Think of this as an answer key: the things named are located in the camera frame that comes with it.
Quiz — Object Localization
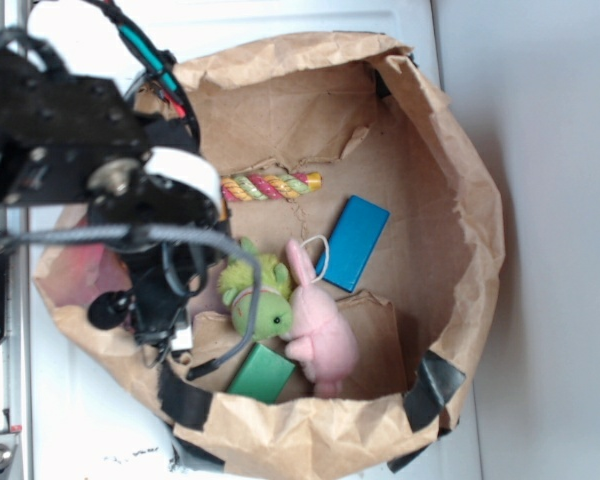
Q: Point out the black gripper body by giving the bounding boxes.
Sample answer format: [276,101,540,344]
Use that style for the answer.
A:
[0,28,228,350]

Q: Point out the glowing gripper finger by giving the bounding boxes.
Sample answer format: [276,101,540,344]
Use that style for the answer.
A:
[144,147,221,208]

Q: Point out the multicolored twisted rope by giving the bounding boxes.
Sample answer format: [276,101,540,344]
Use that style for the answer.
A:
[219,171,324,204]

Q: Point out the green plush frog toy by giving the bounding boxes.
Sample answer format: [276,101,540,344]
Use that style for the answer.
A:
[217,237,293,341]

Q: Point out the blue wooden block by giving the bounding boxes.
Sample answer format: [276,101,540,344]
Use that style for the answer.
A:
[316,195,390,293]

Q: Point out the pink plush bunny toy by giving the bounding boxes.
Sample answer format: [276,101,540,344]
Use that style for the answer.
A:
[285,239,359,399]

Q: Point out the green wooden block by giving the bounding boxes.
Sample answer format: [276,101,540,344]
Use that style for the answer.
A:
[227,343,295,404]

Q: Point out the brown paper bag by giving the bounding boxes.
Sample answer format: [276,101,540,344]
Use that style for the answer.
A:
[34,32,505,479]

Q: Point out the grey braided cable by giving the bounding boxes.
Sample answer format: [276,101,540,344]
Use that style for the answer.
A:
[0,224,262,381]

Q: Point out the red and black wire bundle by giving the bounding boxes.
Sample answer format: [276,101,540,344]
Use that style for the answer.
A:
[82,0,202,151]

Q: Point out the aluminium frame rail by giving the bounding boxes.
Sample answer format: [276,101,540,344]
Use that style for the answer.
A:
[0,0,34,480]

